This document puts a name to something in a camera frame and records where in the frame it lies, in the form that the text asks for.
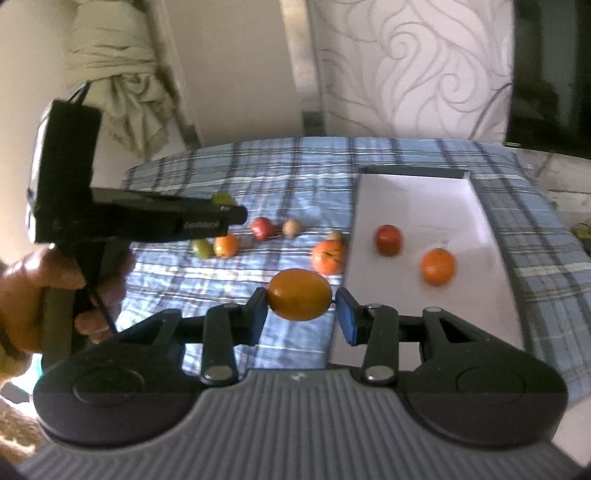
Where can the yellow orange oval fruit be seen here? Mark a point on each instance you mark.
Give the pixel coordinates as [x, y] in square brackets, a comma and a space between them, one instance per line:
[300, 295]

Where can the round brown fruit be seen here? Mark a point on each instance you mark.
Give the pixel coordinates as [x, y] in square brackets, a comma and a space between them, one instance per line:
[291, 227]

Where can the orange with dark stem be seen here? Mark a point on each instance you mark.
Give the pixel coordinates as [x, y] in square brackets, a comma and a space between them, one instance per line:
[328, 256]

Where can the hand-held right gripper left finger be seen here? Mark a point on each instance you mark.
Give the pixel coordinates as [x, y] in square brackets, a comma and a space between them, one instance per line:
[257, 318]

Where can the person's left hand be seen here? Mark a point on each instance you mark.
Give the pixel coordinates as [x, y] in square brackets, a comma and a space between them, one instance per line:
[27, 281]

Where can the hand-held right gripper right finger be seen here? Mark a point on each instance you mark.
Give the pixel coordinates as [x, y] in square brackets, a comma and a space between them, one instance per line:
[347, 318]

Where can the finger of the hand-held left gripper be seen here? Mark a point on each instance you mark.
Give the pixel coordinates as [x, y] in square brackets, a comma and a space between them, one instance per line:
[233, 214]

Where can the blue plaid blanket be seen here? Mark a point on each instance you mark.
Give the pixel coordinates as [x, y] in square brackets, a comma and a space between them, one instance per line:
[300, 184]

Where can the white tray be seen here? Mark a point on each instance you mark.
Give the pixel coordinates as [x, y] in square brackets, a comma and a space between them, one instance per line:
[415, 198]

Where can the small orange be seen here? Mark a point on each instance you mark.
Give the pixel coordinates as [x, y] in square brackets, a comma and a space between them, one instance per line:
[226, 245]

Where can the black television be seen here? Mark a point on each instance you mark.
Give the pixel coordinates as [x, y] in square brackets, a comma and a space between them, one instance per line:
[554, 74]

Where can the green pear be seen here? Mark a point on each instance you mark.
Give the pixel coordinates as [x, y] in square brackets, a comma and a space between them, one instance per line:
[222, 198]

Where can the round green fruit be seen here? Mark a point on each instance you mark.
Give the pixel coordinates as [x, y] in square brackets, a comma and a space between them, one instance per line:
[203, 249]

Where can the small red apple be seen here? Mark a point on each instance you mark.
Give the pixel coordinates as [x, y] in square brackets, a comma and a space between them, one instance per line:
[262, 228]

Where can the round orange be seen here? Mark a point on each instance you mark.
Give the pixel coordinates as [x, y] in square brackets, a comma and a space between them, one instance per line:
[437, 266]

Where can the tied pale green curtain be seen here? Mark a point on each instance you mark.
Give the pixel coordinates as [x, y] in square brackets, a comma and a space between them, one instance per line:
[124, 92]

